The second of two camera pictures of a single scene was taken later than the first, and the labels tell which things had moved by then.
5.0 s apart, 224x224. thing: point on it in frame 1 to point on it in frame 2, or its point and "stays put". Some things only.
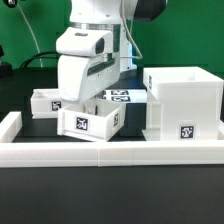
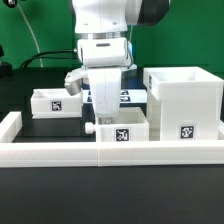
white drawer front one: (98, 119) to (130, 125)
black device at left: (6, 69) stays put
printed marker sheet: (125, 95) stays put
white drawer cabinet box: (183, 104) stays put
